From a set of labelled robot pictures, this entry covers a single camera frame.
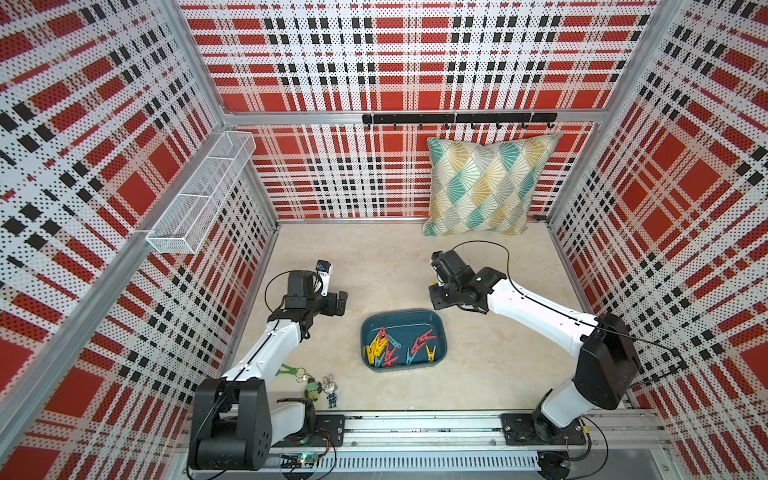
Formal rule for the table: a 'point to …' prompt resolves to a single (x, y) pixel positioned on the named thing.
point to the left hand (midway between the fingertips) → (335, 292)
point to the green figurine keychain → (312, 389)
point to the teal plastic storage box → (405, 327)
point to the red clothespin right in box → (421, 341)
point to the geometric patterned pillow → (477, 188)
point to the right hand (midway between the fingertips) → (442, 293)
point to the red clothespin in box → (389, 360)
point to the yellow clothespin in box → (374, 349)
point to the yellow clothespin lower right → (430, 354)
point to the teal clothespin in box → (409, 358)
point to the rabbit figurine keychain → (330, 387)
